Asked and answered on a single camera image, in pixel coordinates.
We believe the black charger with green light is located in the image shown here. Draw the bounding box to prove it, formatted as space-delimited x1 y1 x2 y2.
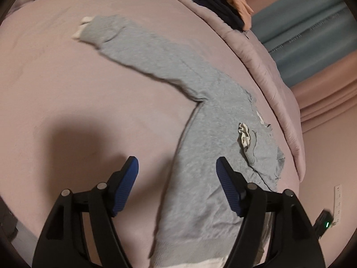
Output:
313 210 334 241

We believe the pink bed sheet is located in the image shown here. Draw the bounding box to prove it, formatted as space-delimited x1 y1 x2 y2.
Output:
0 0 302 268

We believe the orange garment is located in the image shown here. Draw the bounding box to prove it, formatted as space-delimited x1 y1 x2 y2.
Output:
218 0 255 31

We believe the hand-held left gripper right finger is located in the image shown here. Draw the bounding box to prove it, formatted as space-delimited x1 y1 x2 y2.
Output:
216 157 326 268

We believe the grey knit sweater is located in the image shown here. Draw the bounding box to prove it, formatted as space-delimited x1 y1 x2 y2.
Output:
72 15 285 268

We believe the dark navy garment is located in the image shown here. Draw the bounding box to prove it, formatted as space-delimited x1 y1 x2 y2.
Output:
190 0 246 31

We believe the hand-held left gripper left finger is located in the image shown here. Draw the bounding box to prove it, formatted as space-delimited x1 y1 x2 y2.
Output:
31 156 139 268

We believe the white power strip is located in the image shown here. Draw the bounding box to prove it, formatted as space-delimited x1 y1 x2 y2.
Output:
332 184 342 226

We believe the teal curtain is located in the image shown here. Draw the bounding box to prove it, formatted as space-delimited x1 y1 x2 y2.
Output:
247 0 357 88

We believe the pink quilted comforter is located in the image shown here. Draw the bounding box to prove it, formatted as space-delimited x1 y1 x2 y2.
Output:
164 0 306 182

